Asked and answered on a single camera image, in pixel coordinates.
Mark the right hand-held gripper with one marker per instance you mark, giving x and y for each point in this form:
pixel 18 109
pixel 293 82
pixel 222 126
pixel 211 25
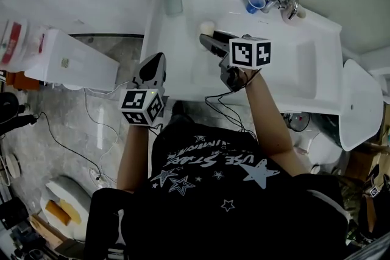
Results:
pixel 246 53

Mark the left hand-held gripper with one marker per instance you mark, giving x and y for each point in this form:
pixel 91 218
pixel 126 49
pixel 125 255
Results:
pixel 140 103

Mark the cream bar of soap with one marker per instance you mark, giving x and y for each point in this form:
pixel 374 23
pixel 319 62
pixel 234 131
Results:
pixel 207 27

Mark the person's right forearm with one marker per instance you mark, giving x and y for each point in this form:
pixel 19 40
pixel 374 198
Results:
pixel 268 118

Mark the person's left forearm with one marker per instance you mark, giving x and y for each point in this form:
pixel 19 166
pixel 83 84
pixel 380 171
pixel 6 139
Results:
pixel 134 155

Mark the blue plastic cup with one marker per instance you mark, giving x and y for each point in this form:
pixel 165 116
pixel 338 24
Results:
pixel 255 3

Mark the long white box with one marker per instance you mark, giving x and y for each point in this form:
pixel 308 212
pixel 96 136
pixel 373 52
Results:
pixel 76 61

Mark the white ceramic sink basin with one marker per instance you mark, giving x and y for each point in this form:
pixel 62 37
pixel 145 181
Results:
pixel 292 70

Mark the white power strip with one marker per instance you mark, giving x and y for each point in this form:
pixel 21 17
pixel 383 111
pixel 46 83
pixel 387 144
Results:
pixel 98 176

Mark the black star-print shirt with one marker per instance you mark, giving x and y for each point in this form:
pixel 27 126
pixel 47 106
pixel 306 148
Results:
pixel 219 198

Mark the white foam block yellow insert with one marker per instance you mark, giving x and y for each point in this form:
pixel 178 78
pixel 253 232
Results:
pixel 65 207

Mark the red and white packet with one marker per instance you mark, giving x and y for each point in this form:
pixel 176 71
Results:
pixel 15 44

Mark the round beige plate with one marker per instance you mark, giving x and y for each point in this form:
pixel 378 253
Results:
pixel 12 169

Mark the white curved ceramic lid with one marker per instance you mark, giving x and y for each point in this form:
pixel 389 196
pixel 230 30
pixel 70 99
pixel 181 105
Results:
pixel 361 106

